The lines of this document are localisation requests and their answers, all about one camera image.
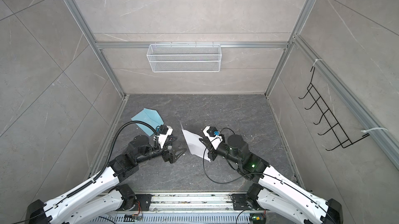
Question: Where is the white letter paper blue border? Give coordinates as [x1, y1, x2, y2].
[181, 125, 211, 162]

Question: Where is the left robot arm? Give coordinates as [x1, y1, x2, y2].
[24, 135, 186, 224]

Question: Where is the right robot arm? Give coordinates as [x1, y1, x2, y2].
[199, 135, 344, 224]

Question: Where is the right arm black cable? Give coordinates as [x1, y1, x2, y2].
[202, 127, 266, 184]

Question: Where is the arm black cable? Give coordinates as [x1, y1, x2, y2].
[93, 120, 159, 181]
[202, 127, 266, 184]

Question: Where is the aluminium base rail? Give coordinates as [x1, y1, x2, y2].
[102, 192, 322, 224]

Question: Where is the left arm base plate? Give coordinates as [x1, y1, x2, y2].
[123, 194, 152, 212]

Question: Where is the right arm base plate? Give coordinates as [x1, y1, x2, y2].
[230, 193, 253, 210]

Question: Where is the white wire mesh basket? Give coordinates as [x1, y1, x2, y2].
[147, 44, 222, 73]

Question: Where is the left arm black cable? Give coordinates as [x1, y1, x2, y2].
[93, 120, 159, 181]

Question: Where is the black wire hook rack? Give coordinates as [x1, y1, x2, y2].
[298, 67, 370, 151]

